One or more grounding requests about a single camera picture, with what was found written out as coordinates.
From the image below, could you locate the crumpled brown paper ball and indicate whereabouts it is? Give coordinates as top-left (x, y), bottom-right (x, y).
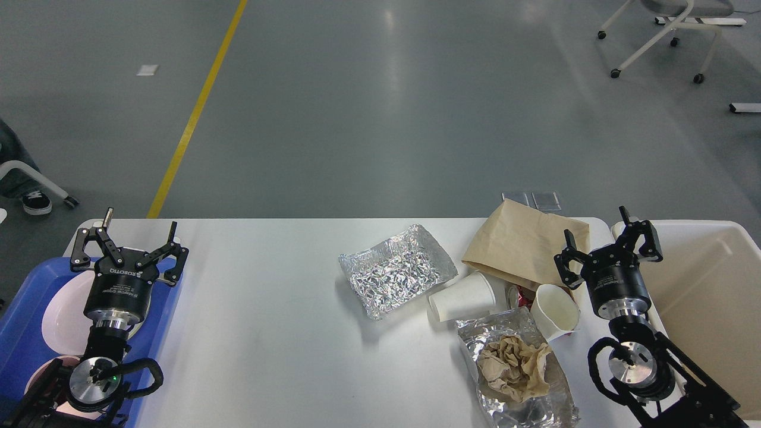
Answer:
top-left (476, 335), bottom-right (554, 402)

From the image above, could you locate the pink plate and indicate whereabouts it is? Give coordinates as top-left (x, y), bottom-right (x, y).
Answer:
top-left (41, 270), bottom-right (131, 357)

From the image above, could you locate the blue plastic tray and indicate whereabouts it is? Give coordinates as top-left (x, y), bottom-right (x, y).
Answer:
top-left (1, 257), bottom-right (183, 420)

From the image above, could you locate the brown paper bag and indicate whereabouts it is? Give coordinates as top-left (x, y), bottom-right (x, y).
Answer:
top-left (461, 200), bottom-right (590, 291)

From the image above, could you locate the white bar on floor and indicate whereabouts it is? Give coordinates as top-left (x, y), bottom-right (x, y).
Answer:
top-left (728, 102), bottom-right (761, 114)

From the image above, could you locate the pink ribbed mug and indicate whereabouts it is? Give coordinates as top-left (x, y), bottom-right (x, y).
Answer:
top-left (24, 355), bottom-right (108, 420)

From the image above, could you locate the aluminium foil tray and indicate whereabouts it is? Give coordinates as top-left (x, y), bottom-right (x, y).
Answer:
top-left (339, 224), bottom-right (458, 320)

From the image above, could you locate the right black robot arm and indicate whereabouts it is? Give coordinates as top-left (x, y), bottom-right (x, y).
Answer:
top-left (554, 206), bottom-right (747, 427)

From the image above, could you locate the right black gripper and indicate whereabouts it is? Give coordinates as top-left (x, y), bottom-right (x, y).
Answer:
top-left (554, 206), bottom-right (663, 320)

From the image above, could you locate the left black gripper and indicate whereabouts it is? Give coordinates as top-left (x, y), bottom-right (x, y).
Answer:
top-left (70, 207), bottom-right (190, 328)

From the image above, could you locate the white chair base left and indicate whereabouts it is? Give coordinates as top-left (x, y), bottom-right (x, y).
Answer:
top-left (1, 160), bottom-right (79, 209)

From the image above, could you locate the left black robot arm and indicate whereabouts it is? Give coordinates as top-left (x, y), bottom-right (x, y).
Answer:
top-left (2, 208), bottom-right (190, 427)

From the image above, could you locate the beige plastic bin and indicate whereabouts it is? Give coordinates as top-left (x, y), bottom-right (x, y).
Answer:
top-left (640, 220), bottom-right (760, 427)

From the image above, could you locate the light green plate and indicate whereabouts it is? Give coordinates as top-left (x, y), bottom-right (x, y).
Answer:
top-left (128, 309), bottom-right (150, 339)

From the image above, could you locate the white rolling chair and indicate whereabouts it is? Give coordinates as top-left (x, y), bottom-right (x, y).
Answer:
top-left (611, 1), bottom-right (747, 84)

